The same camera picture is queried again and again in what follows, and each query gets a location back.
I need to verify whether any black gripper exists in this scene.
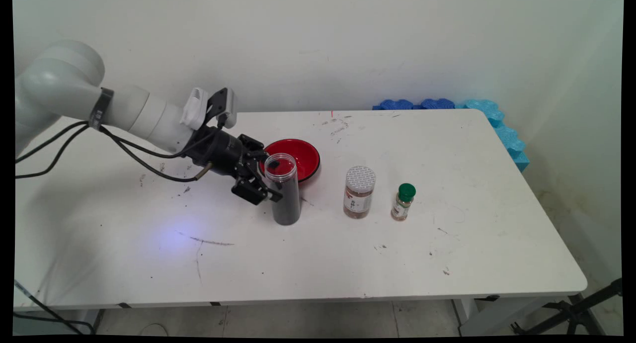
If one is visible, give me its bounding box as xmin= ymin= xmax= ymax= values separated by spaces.
xmin=187 ymin=127 xmax=284 ymax=206

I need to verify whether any clear jar of black seeds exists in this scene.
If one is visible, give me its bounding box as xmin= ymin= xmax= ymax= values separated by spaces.
xmin=264 ymin=153 xmax=302 ymax=226

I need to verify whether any red bowl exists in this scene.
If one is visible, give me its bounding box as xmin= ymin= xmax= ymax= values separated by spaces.
xmin=257 ymin=139 xmax=321 ymax=183

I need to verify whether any spice jar with silver lid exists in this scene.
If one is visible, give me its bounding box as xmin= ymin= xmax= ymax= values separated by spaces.
xmin=343 ymin=166 xmax=377 ymax=219

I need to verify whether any small spice bottle green cap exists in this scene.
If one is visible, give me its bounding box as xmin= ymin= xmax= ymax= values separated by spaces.
xmin=391 ymin=183 xmax=417 ymax=222

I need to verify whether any light blue foam tile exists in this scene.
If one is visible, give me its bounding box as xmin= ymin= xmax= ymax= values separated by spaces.
xmin=456 ymin=99 xmax=530 ymax=173

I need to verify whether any white table leg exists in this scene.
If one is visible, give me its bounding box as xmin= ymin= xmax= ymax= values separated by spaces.
xmin=452 ymin=297 xmax=572 ymax=337

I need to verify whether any black tripod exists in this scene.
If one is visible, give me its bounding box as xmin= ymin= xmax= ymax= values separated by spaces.
xmin=511 ymin=278 xmax=623 ymax=336

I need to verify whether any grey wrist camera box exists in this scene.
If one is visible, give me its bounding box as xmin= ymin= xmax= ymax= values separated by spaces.
xmin=180 ymin=87 xmax=237 ymax=131

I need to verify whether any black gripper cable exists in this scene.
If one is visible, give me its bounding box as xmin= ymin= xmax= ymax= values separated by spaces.
xmin=15 ymin=124 xmax=213 ymax=183

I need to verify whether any black camera cable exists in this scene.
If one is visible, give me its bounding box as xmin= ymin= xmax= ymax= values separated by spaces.
xmin=15 ymin=112 xmax=229 ymax=164

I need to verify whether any black velcro strap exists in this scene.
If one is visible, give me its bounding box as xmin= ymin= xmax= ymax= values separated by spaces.
xmin=89 ymin=87 xmax=115 ymax=131

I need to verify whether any black floor cable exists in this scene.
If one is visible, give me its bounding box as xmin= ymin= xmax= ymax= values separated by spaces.
xmin=14 ymin=280 xmax=96 ymax=335

